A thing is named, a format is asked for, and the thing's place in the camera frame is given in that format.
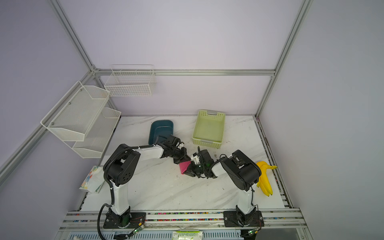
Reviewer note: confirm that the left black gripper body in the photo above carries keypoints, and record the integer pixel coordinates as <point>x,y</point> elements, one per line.
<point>178,156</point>

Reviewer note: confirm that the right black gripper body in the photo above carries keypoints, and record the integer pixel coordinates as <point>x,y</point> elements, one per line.
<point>198,170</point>

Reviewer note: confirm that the pink paper napkin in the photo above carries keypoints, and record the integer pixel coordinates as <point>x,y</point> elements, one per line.
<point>184,166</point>

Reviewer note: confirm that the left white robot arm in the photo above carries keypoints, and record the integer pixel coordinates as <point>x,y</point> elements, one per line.
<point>121,166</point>

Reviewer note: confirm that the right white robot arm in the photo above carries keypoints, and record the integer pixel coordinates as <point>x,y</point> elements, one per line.
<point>243,172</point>

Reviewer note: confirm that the colourful napkin packet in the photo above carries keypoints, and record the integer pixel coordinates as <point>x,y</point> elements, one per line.
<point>94,181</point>

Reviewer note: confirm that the teal plastic oval tub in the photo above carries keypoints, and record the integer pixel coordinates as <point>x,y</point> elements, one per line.
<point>160,130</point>

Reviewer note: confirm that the light green plastic basket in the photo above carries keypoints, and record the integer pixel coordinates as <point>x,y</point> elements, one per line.
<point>209,129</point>

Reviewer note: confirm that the yellow bananas bunch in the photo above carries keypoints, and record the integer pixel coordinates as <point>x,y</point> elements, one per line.
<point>264,183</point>

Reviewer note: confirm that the green white label box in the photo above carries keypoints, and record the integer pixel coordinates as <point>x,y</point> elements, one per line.
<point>187,235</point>

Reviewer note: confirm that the white perforated metal shelf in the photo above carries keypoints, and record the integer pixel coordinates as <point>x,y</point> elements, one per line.
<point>82,120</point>

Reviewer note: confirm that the white wire basket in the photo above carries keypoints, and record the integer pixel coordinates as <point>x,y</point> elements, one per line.
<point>131,81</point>

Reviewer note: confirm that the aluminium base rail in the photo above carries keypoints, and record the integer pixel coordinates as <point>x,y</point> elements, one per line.
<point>163,225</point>

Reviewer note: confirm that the aluminium frame profile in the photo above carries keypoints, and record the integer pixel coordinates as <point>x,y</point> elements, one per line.
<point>16,159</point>

